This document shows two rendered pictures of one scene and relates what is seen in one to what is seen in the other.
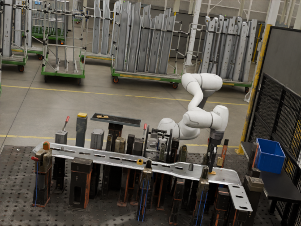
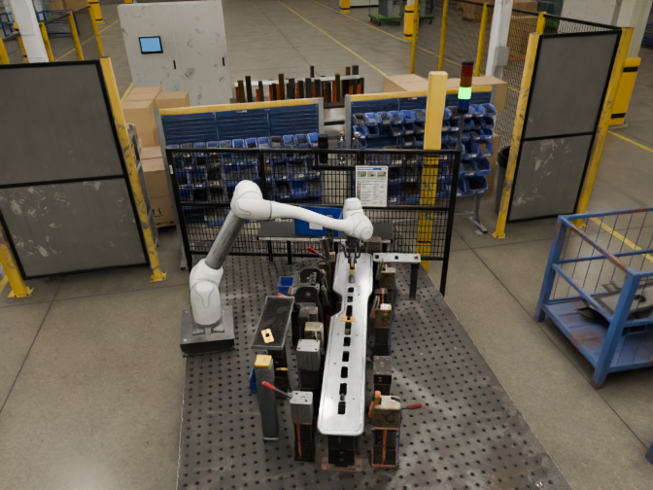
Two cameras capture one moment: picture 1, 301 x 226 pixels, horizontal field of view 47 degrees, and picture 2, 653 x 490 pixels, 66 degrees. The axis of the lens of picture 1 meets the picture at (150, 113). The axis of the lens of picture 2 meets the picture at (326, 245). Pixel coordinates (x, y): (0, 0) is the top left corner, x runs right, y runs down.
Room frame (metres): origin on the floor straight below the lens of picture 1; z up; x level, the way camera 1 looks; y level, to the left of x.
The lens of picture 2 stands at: (2.07, 2.05, 2.62)
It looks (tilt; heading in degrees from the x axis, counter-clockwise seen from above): 30 degrees down; 274
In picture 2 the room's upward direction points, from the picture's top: 2 degrees counter-clockwise
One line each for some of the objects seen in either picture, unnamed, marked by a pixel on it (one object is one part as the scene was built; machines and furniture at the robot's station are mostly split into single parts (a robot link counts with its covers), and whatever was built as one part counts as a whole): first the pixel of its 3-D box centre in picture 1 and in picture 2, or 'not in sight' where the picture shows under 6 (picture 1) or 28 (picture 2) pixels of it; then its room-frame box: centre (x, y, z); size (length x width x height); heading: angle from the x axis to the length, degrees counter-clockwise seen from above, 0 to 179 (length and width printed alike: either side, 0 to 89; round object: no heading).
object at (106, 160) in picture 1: (136, 162); (350, 322); (2.11, 0.04, 1.00); 1.38 x 0.22 x 0.02; 89
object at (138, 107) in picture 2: not in sight; (163, 134); (4.79, -4.54, 0.52); 1.20 x 0.80 x 1.05; 102
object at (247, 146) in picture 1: (267, 167); (325, 231); (2.29, -0.88, 1.02); 0.90 x 0.22 x 0.03; 179
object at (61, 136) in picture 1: (60, 155); (302, 427); (2.30, 0.61, 0.88); 0.11 x 0.10 x 0.36; 179
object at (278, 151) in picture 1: (268, 154); (319, 221); (2.34, -0.88, 1.10); 0.30 x 0.17 x 0.13; 171
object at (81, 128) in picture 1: (79, 143); (267, 400); (2.46, 0.50, 0.92); 0.08 x 0.08 x 0.44; 89
